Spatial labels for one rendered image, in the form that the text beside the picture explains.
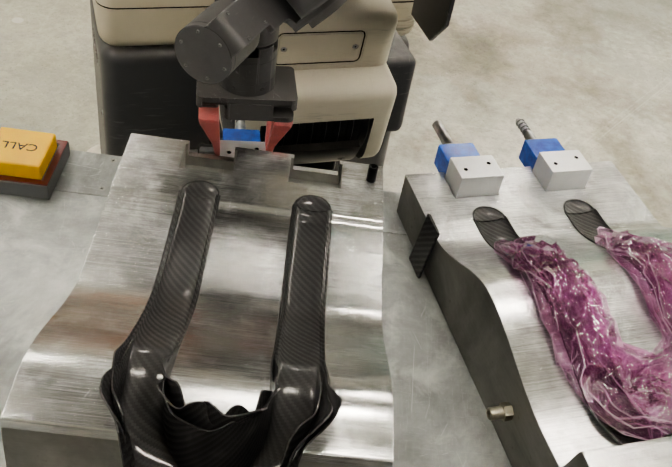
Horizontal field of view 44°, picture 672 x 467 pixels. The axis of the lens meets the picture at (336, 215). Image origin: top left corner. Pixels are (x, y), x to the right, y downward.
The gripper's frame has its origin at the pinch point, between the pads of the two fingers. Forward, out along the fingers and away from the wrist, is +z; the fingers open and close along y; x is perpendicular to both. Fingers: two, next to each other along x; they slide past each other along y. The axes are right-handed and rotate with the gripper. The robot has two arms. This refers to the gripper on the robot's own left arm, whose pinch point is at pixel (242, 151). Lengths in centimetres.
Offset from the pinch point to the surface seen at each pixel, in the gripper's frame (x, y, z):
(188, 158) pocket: -4.7, -5.8, -2.5
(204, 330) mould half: -30.5, -4.0, -5.8
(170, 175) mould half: -9.8, -7.4, -4.4
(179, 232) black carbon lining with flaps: -16.9, -6.3, -3.5
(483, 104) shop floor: 137, 83, 84
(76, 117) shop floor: 121, -38, 84
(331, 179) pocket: -7.0, 9.0, -2.1
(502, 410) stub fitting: -34.1, 21.1, 0.5
